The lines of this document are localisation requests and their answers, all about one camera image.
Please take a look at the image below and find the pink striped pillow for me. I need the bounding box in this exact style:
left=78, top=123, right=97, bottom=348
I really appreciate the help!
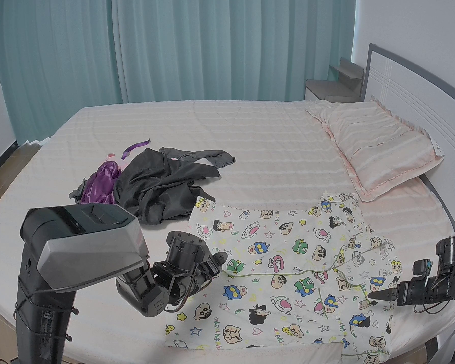
left=306, top=96, right=445, bottom=202

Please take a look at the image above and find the bed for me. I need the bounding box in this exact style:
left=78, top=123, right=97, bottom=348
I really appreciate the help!
left=0, top=44, right=455, bottom=364

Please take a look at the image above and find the pink garment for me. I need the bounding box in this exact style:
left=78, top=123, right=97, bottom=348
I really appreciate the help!
left=105, top=152, right=129, bottom=166

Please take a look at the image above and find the blue-green curtain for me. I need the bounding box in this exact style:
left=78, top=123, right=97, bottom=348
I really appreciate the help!
left=112, top=0, right=359, bottom=103
left=0, top=0, right=127, bottom=145

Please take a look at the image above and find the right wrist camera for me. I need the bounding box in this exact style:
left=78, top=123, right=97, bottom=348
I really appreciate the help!
left=413, top=258, right=433, bottom=280

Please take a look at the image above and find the grey bedside table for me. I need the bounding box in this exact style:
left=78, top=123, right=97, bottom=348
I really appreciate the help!
left=305, top=57, right=366, bottom=102

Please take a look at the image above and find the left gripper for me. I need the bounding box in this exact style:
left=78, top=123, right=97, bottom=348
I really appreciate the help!
left=180, top=252, right=228, bottom=299

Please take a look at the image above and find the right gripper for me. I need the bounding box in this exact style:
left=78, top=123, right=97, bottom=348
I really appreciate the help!
left=397, top=279, right=430, bottom=306

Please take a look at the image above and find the white printed pyjama top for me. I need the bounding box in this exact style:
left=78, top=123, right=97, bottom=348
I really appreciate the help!
left=164, top=191, right=397, bottom=364

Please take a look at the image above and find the black garment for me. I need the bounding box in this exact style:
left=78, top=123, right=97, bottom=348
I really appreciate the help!
left=114, top=147, right=236, bottom=226

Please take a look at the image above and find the purple satin garment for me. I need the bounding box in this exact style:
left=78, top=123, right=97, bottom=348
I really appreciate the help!
left=80, top=137, right=152, bottom=204

